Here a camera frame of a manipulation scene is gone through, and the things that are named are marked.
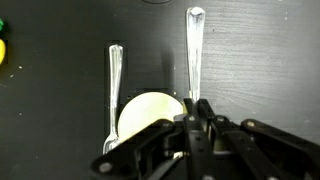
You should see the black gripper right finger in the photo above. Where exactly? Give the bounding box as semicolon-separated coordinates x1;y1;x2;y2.
196;98;320;180

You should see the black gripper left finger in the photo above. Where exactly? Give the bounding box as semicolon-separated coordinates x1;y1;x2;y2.
89;97;214;180

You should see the silver metal fork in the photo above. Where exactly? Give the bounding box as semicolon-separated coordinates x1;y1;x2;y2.
185;6;206;104
102;43;124;155

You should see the small yellow plate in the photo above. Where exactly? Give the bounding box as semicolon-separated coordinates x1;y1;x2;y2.
117;91;185;144

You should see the yellow toy banana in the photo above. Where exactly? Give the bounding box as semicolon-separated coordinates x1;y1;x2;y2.
0;38;7;66

